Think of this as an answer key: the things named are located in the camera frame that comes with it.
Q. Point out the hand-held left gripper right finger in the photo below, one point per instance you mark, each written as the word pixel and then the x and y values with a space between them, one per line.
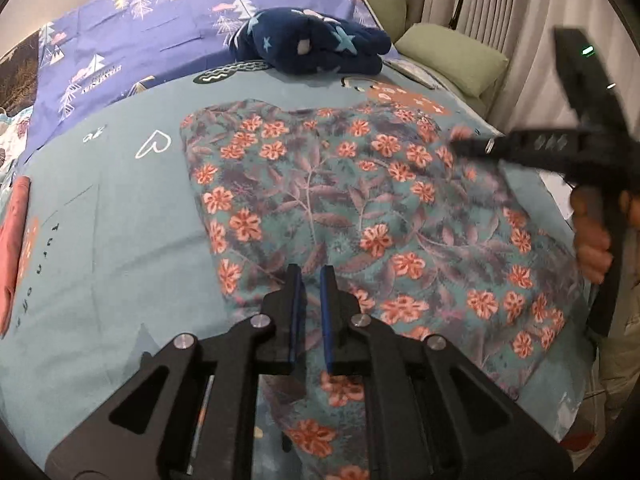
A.
pixel 327 320

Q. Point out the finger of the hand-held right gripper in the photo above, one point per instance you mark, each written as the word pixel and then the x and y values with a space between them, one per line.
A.
pixel 530 147

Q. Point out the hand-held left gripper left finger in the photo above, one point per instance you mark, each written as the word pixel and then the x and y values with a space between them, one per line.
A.
pixel 297 310

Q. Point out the teal floral small garment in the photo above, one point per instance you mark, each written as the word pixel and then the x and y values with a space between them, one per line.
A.
pixel 350 185

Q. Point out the person's right hand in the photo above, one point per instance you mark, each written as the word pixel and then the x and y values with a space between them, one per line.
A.
pixel 592 255

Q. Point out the white pleated curtain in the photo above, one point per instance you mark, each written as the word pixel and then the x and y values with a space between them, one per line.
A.
pixel 520 10

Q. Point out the green pillow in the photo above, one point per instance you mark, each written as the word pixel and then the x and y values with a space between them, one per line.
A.
pixel 450 55
pixel 385 7

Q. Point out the teal printed blanket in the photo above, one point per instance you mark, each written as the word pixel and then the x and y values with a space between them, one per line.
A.
pixel 100 260

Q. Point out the person's beige pants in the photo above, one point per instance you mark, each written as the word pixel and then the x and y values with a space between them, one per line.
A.
pixel 620 360

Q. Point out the navy star print cloth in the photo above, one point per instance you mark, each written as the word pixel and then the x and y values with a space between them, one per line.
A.
pixel 310 45

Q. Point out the purple tree print bedsheet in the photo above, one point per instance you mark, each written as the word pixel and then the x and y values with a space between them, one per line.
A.
pixel 125 35

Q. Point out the white patchwork quilt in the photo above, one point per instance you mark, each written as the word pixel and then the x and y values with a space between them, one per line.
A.
pixel 10 132

